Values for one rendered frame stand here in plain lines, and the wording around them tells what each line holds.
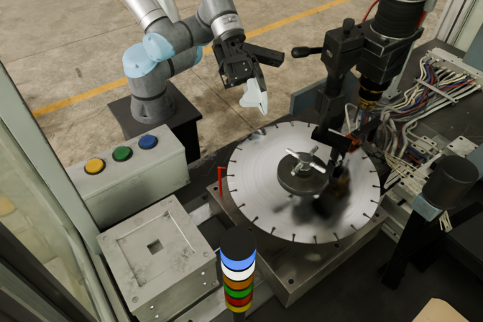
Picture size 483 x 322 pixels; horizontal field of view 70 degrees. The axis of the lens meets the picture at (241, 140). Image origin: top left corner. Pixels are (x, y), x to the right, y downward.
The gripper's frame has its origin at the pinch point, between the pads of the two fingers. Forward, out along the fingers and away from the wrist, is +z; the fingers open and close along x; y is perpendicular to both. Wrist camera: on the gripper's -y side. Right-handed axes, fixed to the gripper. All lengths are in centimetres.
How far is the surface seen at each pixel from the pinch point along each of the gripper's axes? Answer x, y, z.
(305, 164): 11.2, 0.9, 15.9
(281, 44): -175, -106, -84
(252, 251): 35.5, 22.9, 23.2
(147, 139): -12.8, 28.5, -4.2
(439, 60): -28, -87, -4
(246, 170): 3.4, 11.1, 12.6
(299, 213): 11.3, 6.2, 24.5
